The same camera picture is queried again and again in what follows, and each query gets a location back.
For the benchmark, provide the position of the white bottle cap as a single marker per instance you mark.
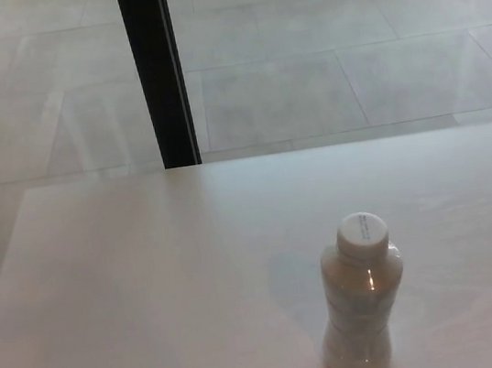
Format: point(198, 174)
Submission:
point(363, 233)

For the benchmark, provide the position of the black window frame post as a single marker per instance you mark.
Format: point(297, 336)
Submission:
point(157, 67)

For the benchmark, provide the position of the clear plastic bottle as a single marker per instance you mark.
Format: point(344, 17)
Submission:
point(362, 310)

